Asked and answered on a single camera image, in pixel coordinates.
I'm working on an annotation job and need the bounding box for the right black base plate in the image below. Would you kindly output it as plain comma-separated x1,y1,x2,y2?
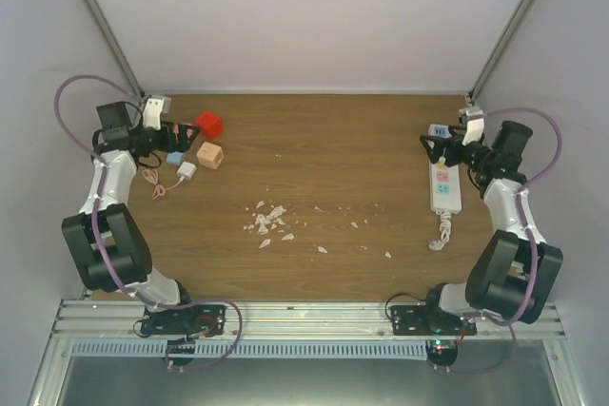
388,304,478,337

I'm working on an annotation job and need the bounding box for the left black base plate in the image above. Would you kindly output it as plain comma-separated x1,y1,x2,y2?
132,304,226,340

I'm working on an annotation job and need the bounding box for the red cube plug adapter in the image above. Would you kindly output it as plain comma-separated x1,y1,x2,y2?
195,110,224,140

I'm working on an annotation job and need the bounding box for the pink plug adapter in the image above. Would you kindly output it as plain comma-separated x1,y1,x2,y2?
173,124,194,143

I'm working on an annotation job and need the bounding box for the blue plug adapter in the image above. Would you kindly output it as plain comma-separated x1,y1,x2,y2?
167,151,185,166

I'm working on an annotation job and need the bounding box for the tan wooden plug adapter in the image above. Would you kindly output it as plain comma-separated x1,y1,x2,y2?
196,142,225,169

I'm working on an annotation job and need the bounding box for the purple cable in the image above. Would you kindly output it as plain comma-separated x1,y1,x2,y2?
427,107,564,374
52,74,245,372

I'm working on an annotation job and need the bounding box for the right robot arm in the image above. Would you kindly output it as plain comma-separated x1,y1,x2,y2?
420,121,563,335

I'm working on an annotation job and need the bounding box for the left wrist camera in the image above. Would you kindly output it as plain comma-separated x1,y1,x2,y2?
142,95,171,130

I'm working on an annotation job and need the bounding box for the white power strip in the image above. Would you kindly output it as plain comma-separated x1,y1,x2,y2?
429,152,462,214

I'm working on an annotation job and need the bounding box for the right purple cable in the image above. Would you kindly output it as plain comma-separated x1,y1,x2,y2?
427,107,564,374

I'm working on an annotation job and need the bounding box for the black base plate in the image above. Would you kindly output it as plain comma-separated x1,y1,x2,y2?
388,304,478,337
132,304,226,340

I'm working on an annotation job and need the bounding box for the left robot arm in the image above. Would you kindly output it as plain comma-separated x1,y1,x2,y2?
62,96,199,334

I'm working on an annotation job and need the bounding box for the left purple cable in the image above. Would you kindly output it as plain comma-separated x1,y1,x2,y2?
52,74,245,372

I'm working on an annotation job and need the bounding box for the aluminium front rail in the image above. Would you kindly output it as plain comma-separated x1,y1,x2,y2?
51,300,567,343

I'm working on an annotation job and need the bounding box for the slotted cable duct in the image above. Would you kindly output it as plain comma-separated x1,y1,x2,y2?
72,338,427,360

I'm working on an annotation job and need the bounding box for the white power strip cord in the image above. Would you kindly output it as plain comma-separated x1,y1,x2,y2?
427,211,454,252

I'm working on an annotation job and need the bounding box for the white usb charger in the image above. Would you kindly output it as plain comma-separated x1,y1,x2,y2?
176,162,197,183

